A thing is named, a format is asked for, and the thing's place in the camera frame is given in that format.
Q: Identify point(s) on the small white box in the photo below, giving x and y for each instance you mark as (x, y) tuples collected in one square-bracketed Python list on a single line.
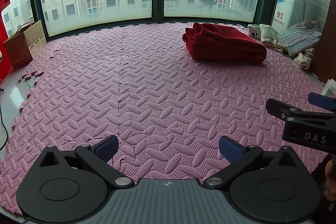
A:
[(330, 88)]

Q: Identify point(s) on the dark wooden furniture side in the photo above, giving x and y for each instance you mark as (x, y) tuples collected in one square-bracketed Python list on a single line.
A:
[(325, 56)]

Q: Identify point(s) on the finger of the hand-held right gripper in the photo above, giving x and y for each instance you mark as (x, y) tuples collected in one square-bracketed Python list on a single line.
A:
[(275, 106), (321, 101)]

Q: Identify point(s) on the blue striped cloth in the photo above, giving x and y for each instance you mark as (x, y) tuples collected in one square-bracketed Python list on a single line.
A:
[(302, 36)]

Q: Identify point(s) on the red plastic stool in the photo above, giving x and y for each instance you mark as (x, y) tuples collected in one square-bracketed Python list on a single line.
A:
[(4, 29)]

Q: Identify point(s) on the pink foam floor mat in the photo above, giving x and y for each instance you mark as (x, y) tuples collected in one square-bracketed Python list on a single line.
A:
[(157, 87)]

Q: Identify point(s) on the plain cream cloth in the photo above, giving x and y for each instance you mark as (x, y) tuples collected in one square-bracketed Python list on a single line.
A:
[(304, 58)]

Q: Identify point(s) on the white printed carton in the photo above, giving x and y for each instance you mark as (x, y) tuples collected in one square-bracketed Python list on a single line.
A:
[(288, 3)]

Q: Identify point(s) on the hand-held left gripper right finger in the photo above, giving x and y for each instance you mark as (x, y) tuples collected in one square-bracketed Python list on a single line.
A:
[(231, 148)]

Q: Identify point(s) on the white printed cloth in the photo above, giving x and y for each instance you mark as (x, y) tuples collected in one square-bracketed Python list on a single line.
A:
[(254, 31)]

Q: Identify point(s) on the person's right hand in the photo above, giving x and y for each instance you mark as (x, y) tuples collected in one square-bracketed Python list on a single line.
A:
[(331, 179)]

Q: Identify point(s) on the brown cardboard box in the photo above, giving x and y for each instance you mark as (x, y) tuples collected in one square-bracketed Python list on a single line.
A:
[(21, 48)]

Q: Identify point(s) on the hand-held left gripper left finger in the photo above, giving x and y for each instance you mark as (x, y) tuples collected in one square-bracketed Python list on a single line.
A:
[(106, 148)]

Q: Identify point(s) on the red towel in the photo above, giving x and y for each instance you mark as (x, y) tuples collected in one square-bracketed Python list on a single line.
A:
[(223, 43)]

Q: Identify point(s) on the cream floral cloth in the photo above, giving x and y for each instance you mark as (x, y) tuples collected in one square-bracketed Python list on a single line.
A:
[(271, 36)]

